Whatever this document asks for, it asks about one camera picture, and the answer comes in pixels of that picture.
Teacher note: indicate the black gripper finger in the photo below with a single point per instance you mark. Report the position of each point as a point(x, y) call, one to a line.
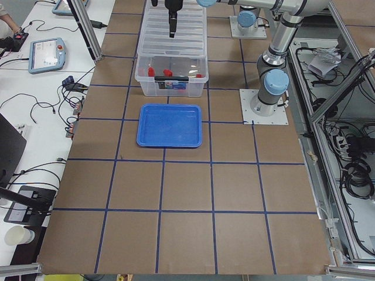
point(172, 27)

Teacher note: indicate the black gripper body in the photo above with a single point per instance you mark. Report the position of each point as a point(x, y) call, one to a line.
point(173, 6)

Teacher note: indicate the clear plastic box lid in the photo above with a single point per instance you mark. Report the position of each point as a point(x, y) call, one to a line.
point(164, 33)

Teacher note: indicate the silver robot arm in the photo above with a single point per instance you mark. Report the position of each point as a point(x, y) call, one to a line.
point(247, 19)
point(274, 81)

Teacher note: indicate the clear plastic storage box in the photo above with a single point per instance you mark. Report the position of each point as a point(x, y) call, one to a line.
point(181, 66)

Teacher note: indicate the black power adapter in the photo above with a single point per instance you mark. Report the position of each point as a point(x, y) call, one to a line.
point(97, 24)

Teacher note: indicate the blue plastic tray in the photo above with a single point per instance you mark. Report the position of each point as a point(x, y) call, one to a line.
point(170, 126)

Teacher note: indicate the black monitor stand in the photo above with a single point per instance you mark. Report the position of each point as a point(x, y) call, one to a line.
point(30, 205)

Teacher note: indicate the white paper cup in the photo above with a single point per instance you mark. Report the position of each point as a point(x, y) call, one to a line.
point(19, 235)

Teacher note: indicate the black box latch handle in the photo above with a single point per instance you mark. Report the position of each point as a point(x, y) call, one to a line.
point(183, 79)

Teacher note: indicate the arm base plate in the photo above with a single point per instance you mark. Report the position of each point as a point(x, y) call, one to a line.
point(256, 113)
point(256, 31)

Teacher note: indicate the aluminium frame post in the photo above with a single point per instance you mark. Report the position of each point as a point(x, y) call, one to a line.
point(83, 22)

